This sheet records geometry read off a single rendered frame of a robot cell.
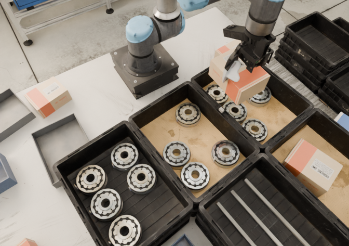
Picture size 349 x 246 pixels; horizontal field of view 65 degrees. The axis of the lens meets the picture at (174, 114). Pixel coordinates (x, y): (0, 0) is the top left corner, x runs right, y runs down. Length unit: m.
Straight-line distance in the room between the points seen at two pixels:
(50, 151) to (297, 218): 1.01
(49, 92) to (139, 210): 0.72
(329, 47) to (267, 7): 1.45
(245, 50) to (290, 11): 2.37
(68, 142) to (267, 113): 0.87
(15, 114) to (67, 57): 1.27
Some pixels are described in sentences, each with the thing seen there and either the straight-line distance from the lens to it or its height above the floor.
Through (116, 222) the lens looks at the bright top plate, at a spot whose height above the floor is 0.86.
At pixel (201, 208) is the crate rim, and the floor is 0.93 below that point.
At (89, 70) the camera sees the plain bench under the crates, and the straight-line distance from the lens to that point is 1.53.
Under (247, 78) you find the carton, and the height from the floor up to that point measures 1.12.
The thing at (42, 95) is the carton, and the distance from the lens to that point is 1.40.
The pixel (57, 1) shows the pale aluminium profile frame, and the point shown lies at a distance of 2.77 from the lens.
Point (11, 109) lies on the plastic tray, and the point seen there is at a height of 0.70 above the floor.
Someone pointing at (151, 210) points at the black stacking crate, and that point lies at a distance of 1.00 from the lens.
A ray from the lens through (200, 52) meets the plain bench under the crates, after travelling 1.55.
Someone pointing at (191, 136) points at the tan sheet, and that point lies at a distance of 1.09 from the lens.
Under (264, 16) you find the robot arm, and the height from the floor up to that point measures 1.36.
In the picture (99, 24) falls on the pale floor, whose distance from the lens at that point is 2.90.
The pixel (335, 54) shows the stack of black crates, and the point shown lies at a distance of 2.10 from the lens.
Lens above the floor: 1.80
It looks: 58 degrees down
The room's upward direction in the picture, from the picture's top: straight up
